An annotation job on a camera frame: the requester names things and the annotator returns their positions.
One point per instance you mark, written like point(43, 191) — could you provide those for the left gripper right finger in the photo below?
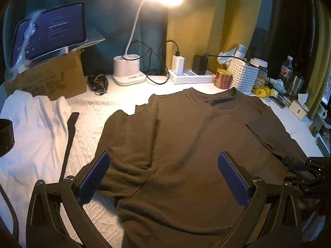
point(282, 226)

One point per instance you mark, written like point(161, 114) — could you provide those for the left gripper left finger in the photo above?
point(44, 225)

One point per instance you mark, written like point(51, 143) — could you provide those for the brown t-shirt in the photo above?
point(164, 176)

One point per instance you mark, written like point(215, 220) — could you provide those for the white mug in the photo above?
point(322, 112)

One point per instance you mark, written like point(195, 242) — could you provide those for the tissue box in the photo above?
point(298, 107)

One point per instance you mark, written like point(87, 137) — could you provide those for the yellow curtain right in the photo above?
point(321, 69)

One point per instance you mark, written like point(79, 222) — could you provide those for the yellow curtain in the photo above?
point(211, 26)
point(321, 69)

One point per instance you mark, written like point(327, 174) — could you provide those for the black smartphone on table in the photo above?
point(278, 102)

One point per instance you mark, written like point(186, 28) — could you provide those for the white garment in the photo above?
point(41, 135)

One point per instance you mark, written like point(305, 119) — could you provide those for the steel thermos mug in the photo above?
point(294, 85)

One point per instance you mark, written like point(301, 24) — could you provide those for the yellow snack bag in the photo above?
point(263, 92)

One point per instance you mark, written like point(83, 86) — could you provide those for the black shoehorn strip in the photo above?
point(71, 134)

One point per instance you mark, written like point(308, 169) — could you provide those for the plastic water bottle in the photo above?
point(286, 68)

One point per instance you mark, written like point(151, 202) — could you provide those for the glass jar white lid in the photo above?
point(263, 71)

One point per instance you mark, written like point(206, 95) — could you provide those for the white perforated basket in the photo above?
point(243, 75)

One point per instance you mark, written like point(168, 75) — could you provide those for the red tin can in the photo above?
point(222, 78)

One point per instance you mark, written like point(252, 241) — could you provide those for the cardboard box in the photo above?
point(61, 76)

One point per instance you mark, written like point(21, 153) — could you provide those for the white power strip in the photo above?
point(189, 77)

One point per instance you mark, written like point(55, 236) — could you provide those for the black power adapter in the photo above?
point(199, 65)

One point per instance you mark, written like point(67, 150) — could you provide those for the white desk lamp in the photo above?
point(139, 60)

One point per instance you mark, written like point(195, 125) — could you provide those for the white phone charger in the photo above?
point(178, 63)

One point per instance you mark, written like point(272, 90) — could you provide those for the yellow curtain left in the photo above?
point(211, 26)

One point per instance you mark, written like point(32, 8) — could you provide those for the tablet with purple screen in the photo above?
point(56, 28)

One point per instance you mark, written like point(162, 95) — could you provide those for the teal curtain left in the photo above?
point(114, 20)

